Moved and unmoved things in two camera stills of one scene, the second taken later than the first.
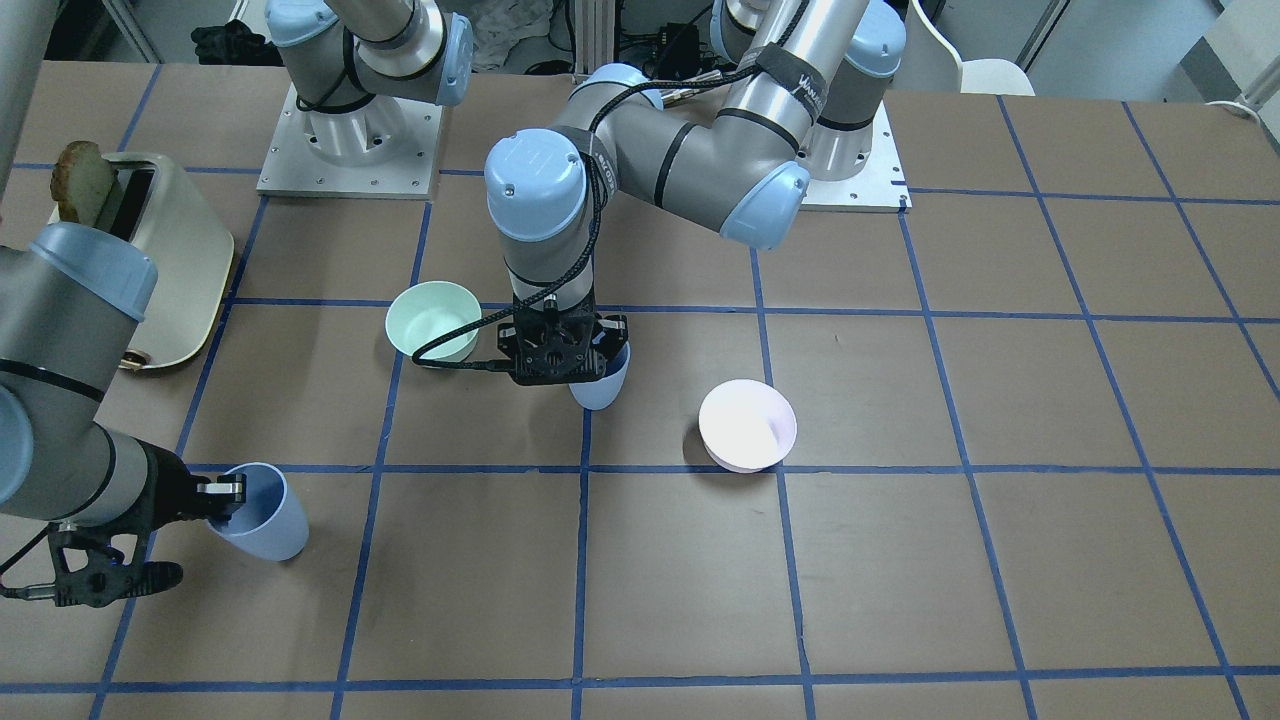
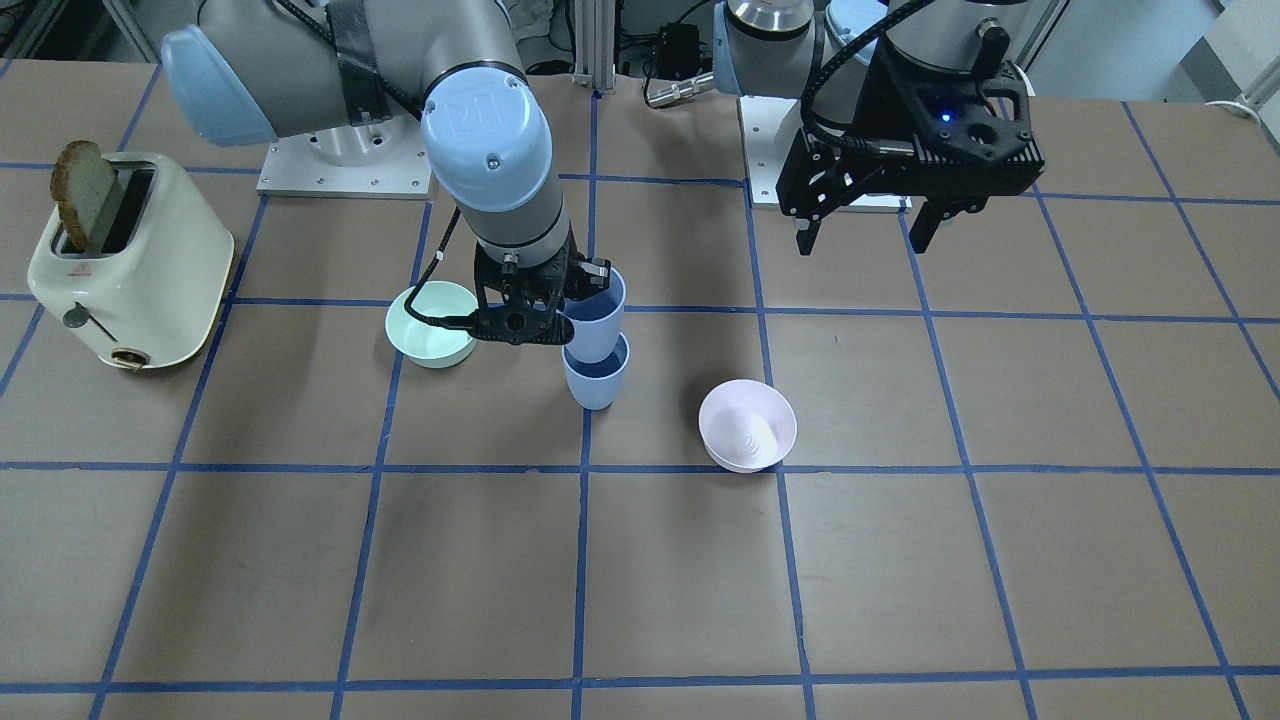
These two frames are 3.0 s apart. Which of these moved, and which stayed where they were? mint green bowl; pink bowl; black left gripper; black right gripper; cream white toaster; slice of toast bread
Moved: black left gripper; black right gripper
Stayed: pink bowl; cream white toaster; slice of toast bread; mint green bowl
